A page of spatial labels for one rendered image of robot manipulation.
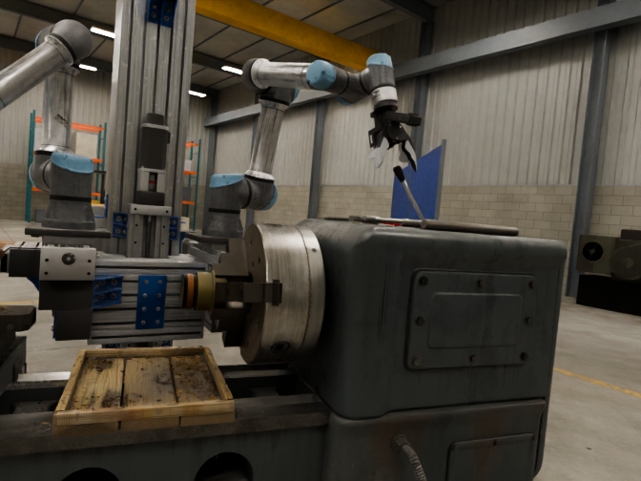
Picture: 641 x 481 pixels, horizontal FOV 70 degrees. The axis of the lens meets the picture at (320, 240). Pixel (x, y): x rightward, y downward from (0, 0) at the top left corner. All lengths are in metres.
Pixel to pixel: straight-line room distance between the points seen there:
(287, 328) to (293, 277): 0.10
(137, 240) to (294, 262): 0.87
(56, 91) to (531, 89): 11.65
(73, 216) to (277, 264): 0.82
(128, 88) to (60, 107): 0.24
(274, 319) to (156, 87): 1.14
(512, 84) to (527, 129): 1.26
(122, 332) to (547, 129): 11.30
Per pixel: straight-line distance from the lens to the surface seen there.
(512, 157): 12.44
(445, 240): 1.00
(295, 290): 0.92
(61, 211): 1.58
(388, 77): 1.42
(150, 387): 1.05
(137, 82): 1.83
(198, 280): 1.00
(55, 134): 1.73
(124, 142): 1.80
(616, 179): 11.33
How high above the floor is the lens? 1.26
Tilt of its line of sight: 3 degrees down
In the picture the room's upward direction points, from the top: 5 degrees clockwise
